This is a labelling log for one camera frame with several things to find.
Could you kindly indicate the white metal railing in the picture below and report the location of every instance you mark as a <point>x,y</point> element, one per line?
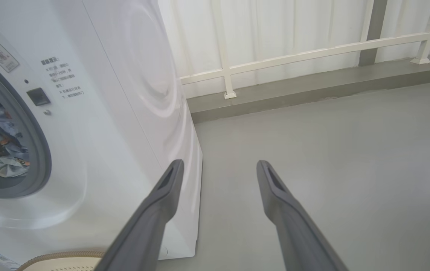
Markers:
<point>313,52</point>

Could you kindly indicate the round white filter cover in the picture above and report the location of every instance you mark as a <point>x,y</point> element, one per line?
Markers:
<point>163,253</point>

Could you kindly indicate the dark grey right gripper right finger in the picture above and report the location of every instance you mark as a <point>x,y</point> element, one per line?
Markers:
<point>298,233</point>

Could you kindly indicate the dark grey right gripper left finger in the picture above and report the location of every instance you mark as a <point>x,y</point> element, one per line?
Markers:
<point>143,226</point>

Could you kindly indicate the white front-load washing machine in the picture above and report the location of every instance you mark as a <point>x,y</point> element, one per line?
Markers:
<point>105,131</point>

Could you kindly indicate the blue bear-print garment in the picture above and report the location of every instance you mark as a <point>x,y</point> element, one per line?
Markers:
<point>6,130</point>

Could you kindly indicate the black square door latch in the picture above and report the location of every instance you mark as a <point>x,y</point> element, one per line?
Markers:
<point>38,97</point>

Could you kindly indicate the cream perforated basket brown rim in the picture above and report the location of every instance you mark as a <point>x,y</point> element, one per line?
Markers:
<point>60,261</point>

